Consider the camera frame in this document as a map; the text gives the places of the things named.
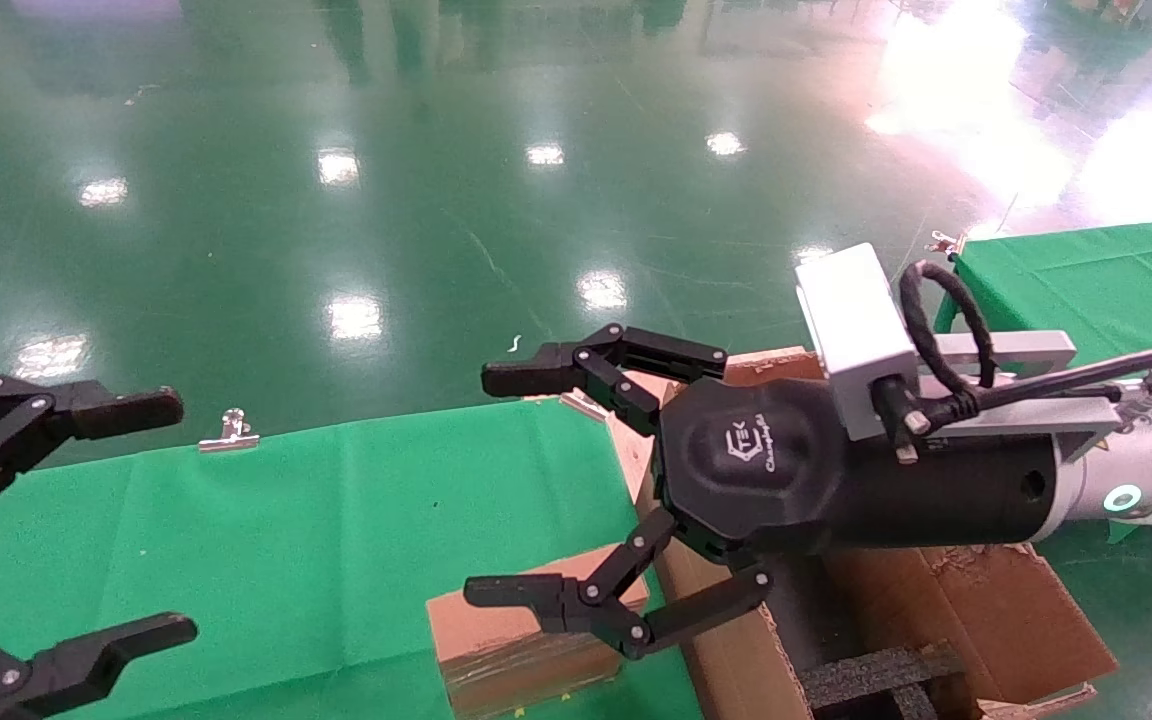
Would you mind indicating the silver metal binder clip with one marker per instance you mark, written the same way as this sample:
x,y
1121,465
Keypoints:
x,y
584,402
228,435
946,242

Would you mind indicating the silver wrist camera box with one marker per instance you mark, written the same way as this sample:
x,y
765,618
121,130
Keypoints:
x,y
856,320

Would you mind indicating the large open cardboard carton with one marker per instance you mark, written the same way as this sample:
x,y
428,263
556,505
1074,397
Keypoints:
x,y
996,610

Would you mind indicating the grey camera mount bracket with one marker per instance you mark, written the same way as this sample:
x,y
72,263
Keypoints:
x,y
1016,348

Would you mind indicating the small green table cloth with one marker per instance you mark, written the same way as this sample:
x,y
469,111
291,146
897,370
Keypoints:
x,y
1096,280

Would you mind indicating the small brown cardboard box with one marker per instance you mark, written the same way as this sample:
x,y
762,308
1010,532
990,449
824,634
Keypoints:
x,y
516,650

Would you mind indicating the notched black foam insert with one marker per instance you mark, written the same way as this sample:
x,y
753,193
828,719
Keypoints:
x,y
876,680

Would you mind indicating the large green table cloth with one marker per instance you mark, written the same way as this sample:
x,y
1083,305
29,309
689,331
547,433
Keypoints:
x,y
286,540

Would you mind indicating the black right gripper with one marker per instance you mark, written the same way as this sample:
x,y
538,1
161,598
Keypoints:
x,y
766,470

